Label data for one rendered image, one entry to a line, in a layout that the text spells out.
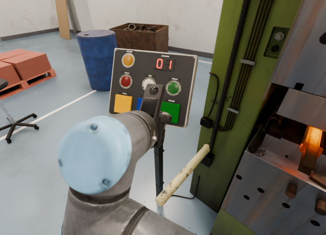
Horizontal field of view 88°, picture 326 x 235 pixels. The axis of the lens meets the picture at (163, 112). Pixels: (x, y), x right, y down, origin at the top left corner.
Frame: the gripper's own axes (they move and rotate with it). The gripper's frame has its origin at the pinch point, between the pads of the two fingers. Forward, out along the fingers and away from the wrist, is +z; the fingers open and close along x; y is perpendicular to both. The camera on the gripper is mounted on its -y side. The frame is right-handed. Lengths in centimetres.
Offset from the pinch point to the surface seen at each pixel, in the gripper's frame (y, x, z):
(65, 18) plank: -191, -464, 422
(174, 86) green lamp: -9.5, 0.4, 10.6
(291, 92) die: -11.9, 36.3, 4.1
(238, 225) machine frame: 54, 39, 33
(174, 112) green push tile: 0.3, 2.0, 10.3
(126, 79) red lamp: -9.6, -19.7, 10.6
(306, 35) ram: -25.7, 33.9, -2.6
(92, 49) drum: -51, -155, 165
